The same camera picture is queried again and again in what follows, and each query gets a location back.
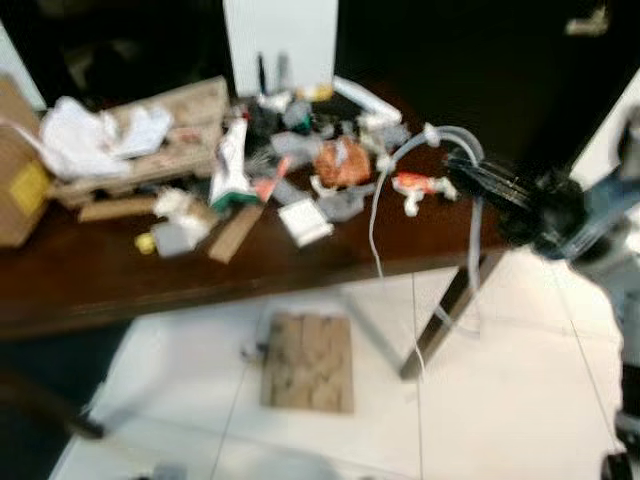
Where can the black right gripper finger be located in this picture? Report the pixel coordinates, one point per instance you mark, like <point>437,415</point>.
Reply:
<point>485,197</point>
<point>490,177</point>

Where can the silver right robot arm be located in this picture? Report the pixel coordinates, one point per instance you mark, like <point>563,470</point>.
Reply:
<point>628,295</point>

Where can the red and white wrapper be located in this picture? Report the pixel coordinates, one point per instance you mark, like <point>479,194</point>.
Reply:
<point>420,184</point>

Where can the clear plastic tubing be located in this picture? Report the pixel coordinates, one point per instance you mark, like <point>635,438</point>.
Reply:
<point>375,215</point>

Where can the long white box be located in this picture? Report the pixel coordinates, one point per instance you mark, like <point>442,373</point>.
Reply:
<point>368,98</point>

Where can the orange crumpled net bag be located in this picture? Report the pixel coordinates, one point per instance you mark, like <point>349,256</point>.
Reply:
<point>342,165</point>

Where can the small white square card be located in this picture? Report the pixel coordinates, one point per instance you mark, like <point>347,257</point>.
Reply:
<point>305,222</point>

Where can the brown cardboard sheet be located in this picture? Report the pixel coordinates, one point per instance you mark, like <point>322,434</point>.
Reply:
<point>308,363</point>

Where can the white upright panel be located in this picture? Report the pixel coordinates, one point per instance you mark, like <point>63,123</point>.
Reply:
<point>280,40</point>

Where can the brown wooden block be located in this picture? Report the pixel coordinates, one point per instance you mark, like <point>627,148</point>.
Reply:
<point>235,233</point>

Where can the brown cardboard packing tray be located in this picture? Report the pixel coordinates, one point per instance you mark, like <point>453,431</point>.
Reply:
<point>195,115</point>

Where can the white crumpled tissue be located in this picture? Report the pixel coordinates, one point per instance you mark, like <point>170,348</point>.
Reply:
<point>180,215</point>

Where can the small yellow object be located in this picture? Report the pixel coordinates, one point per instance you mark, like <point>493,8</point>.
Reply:
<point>146,243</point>

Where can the brown cardboard strip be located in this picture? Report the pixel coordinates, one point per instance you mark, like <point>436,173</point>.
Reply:
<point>118,208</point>

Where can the dark brown wooden table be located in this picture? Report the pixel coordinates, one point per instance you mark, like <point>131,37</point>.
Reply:
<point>100,280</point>

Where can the white crumpled plastic bag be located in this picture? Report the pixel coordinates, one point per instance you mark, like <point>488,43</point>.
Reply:
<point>85,140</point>

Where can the cardboard box with yellow label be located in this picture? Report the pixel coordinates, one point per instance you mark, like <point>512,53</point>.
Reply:
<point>15,180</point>

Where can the dark wooden pole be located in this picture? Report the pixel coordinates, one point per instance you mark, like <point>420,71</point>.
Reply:
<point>50,405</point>

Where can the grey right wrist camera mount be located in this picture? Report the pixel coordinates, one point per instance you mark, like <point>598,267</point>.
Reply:
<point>605,215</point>

